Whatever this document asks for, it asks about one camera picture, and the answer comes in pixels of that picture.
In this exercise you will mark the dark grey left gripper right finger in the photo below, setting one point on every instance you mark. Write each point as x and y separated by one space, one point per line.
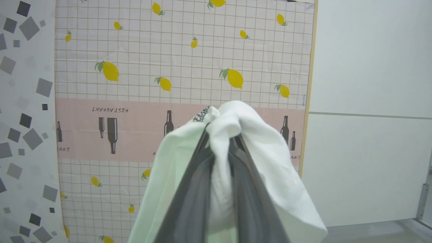
253 216

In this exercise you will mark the grey metal bracket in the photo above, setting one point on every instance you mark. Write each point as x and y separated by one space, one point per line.
422 199

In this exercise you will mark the white long-sleeve shirt grey stitching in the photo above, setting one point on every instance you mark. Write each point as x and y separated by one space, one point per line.
270 162

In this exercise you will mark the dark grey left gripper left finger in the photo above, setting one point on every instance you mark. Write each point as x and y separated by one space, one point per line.
189 209

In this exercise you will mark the lemon and bottle print cloth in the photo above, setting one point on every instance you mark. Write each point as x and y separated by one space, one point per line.
168 50

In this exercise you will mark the light wooden board edge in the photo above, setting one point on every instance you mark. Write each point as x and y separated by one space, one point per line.
308 101

